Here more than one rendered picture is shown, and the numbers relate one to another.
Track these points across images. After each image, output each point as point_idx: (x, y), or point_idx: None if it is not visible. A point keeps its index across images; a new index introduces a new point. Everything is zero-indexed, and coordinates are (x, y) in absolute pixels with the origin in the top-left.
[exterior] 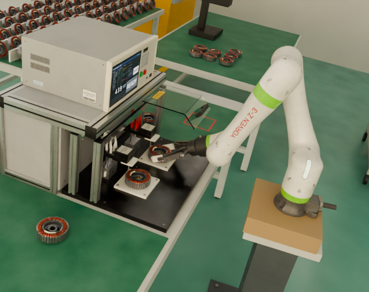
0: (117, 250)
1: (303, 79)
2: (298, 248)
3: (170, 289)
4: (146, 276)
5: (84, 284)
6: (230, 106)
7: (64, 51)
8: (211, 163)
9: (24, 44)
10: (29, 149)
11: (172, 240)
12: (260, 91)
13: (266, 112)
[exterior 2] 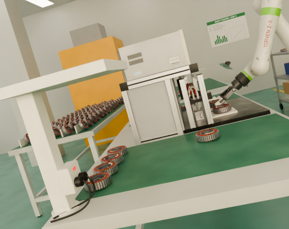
0: (257, 125)
1: None
2: None
3: (269, 204)
4: None
5: (264, 136)
6: (218, 93)
7: (149, 41)
8: (260, 73)
9: (121, 52)
10: (153, 112)
11: (279, 112)
12: (267, 9)
13: (276, 20)
